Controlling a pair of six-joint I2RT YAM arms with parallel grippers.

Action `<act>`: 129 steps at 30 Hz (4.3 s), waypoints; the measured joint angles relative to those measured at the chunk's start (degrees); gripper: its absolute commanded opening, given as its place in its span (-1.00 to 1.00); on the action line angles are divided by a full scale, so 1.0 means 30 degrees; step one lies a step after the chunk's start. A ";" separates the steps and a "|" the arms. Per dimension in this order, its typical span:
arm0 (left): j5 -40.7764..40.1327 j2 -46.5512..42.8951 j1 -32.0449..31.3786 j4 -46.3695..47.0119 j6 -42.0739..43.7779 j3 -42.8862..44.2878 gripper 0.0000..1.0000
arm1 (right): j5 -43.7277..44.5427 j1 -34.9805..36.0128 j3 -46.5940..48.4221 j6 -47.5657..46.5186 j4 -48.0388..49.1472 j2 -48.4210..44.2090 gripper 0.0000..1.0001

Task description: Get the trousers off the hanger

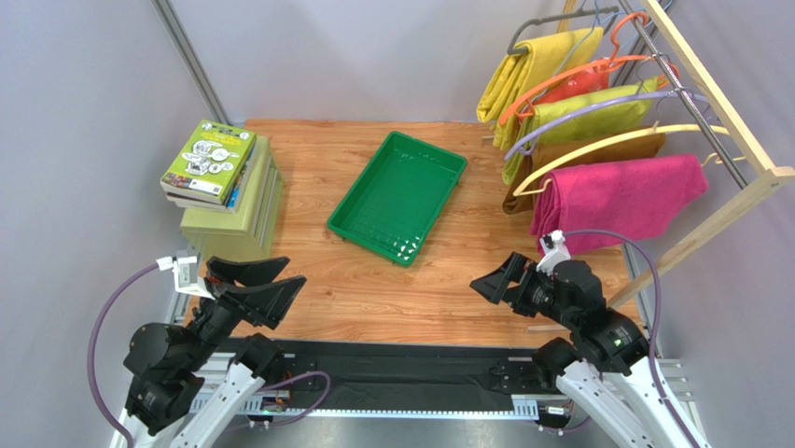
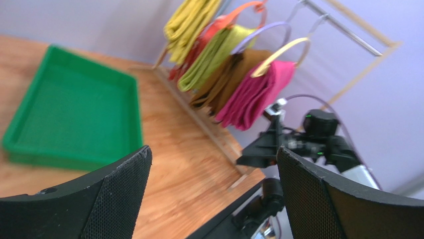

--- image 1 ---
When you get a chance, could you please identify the brown trousers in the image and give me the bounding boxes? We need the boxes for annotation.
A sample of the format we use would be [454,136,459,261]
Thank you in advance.
[502,133,666,215]

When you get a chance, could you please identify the black base mat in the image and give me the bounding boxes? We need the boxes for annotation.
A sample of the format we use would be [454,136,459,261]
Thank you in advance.
[277,339,554,412]

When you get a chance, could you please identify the grey hanger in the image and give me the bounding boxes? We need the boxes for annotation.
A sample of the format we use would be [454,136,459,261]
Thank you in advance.
[506,7,619,56]

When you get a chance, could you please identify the green plastic tray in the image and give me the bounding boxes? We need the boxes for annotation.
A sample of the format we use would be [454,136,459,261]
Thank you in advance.
[327,131,468,267]

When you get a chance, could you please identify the aluminium corner post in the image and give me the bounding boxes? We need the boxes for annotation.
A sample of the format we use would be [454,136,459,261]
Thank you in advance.
[151,0,232,125]

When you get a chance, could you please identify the lilac hanger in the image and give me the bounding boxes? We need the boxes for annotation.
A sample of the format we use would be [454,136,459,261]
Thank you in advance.
[504,91,675,161]

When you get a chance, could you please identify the pink trousers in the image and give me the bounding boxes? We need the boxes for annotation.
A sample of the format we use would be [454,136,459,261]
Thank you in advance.
[529,154,709,241]

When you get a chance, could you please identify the wooden clothes rack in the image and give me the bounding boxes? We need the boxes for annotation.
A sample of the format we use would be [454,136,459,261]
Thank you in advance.
[481,0,795,333]

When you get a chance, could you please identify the cream yellow hanger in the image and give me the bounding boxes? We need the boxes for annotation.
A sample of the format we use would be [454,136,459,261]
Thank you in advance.
[512,122,746,198]

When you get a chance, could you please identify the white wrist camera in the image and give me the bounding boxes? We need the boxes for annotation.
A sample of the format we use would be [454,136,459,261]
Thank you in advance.
[156,250,213,299]
[537,230,571,276]

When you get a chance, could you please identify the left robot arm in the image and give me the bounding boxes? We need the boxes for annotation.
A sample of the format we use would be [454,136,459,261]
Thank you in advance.
[123,257,306,447]

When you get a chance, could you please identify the yellow trousers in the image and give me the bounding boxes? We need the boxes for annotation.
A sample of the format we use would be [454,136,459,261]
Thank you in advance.
[476,26,604,151]

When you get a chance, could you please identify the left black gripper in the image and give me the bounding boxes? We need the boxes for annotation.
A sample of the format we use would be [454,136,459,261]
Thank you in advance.
[183,254,308,369]

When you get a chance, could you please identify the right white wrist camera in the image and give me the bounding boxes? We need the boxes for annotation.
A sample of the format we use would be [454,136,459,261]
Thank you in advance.
[537,230,571,276]

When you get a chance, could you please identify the red orange trousers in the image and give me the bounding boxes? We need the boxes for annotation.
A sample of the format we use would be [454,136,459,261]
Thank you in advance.
[532,68,609,105]

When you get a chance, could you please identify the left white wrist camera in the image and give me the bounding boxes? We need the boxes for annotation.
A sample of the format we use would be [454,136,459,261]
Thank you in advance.
[156,250,213,299]

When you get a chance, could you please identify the orange hanger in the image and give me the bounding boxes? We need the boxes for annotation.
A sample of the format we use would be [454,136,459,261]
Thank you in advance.
[497,31,645,125]

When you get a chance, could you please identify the metal hanging rail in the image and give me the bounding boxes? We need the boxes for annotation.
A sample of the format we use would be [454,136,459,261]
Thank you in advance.
[630,19,748,189]

